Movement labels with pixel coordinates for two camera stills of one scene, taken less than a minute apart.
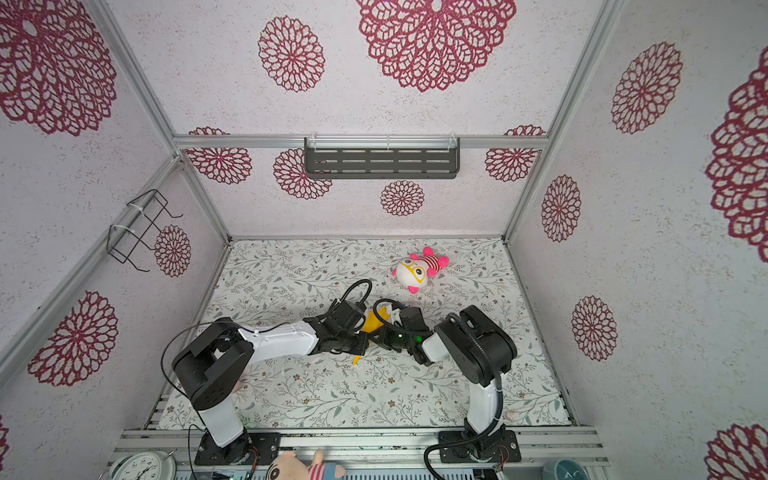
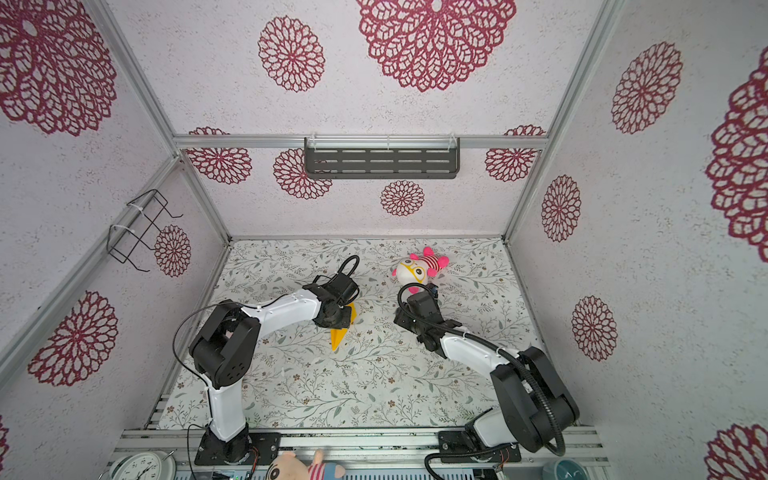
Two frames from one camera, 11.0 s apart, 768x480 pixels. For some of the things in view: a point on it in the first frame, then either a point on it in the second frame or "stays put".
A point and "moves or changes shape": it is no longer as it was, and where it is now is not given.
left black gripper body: x=353 y=342 to x=341 y=319
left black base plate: x=251 y=449 stays put
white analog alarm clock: x=146 y=465 stays put
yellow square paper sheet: x=371 y=321 moves or changes shape
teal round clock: x=564 y=469 stays put
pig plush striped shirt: x=293 y=467 stays put
